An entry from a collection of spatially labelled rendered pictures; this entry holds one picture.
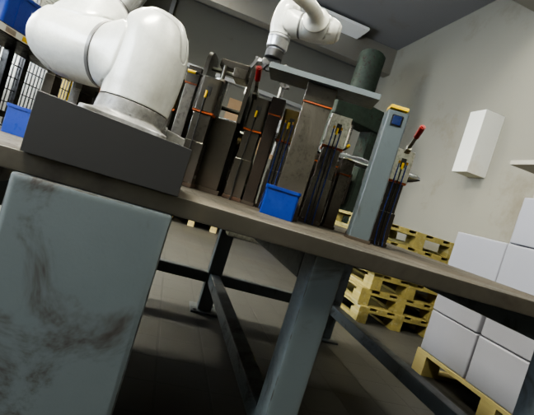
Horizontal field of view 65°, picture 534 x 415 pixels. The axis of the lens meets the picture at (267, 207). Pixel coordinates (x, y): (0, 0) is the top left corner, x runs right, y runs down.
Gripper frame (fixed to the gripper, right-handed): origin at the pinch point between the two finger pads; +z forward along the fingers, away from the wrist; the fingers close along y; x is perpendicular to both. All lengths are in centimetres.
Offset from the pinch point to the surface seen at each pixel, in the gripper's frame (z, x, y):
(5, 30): 13, 44, 79
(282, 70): -1.1, 40.4, -9.1
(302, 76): -1.0, 40.4, -16.0
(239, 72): -0.6, 25.5, 6.8
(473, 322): 70, -52, -138
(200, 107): 16.5, 32.9, 14.4
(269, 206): 41, 49, -18
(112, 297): 67, 94, 4
